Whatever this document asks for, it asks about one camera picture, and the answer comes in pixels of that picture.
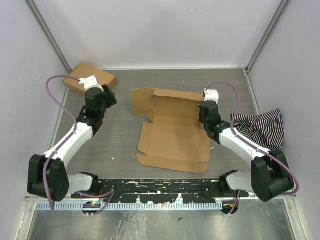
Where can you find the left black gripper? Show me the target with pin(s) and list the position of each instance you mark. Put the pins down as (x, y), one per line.
(110, 95)

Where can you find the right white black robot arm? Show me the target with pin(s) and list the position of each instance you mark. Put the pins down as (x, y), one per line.
(269, 175)

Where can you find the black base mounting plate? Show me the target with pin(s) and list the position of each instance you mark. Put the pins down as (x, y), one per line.
(160, 191)

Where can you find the aluminium frame post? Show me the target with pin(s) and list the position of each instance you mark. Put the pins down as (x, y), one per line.
(268, 32)
(48, 33)

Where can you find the cardboard box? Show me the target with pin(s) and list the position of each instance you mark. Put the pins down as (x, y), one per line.
(173, 138)
(84, 70)

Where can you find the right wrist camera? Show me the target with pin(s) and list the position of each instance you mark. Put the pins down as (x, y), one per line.
(211, 95)

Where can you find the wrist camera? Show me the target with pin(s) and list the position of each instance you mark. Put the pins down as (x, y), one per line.
(90, 83)
(211, 95)

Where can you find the perforated cable duct strip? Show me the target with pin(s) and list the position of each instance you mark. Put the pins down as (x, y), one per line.
(73, 205)

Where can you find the folded closed cardboard box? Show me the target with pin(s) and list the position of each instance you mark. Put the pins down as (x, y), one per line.
(84, 70)

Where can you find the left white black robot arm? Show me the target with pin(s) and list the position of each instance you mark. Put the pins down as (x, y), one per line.
(47, 172)

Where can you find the left aluminium frame post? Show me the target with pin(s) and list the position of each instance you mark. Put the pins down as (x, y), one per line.
(48, 33)

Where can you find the purple striped cloth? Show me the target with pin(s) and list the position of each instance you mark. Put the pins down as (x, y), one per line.
(266, 130)

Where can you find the right aluminium frame post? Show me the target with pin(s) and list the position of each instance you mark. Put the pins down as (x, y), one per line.
(268, 32)

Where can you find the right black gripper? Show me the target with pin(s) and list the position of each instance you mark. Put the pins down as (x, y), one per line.
(200, 118)

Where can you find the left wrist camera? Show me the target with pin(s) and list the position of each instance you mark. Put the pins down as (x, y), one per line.
(90, 83)

